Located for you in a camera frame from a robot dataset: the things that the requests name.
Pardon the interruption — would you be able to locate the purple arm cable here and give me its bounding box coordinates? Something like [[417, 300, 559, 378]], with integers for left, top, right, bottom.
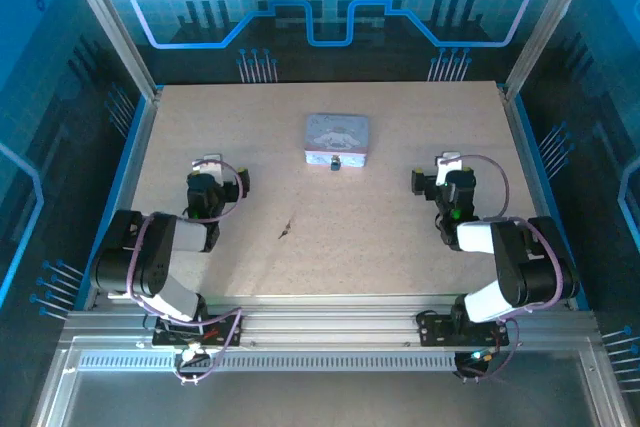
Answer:
[[447, 153, 564, 382], [127, 158, 245, 384]]

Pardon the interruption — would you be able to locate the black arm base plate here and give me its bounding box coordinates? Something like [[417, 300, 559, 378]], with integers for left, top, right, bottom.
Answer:
[[416, 313, 511, 348], [150, 313, 244, 349]]

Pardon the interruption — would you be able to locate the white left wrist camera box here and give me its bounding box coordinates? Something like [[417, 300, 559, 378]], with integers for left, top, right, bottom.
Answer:
[[192, 152, 225, 176]]

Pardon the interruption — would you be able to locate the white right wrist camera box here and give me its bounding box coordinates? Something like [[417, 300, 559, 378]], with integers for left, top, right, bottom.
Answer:
[[435, 150, 463, 187]]

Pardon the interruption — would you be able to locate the aluminium frame post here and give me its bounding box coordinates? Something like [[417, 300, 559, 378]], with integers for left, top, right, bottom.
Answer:
[[501, 0, 604, 101], [55, 0, 164, 103]]

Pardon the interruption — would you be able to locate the pastel cartoon tin box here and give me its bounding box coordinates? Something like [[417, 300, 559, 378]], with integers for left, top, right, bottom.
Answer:
[[303, 112, 372, 170]]

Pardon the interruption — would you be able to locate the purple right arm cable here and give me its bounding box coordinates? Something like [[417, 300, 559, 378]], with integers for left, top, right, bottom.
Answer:
[[447, 153, 564, 382]]

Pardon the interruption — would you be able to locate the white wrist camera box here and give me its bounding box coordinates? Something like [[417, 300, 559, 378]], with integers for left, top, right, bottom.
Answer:
[[435, 150, 463, 187], [192, 152, 225, 176]]

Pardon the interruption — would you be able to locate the aluminium front rail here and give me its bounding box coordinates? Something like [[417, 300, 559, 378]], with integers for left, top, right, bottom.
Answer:
[[63, 295, 602, 354]]

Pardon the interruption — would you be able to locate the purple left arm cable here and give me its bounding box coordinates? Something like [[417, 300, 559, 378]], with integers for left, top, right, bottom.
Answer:
[[127, 158, 245, 384]]

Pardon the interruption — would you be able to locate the slotted grey cable duct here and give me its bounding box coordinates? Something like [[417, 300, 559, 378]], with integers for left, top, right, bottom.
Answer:
[[74, 352, 592, 374]]

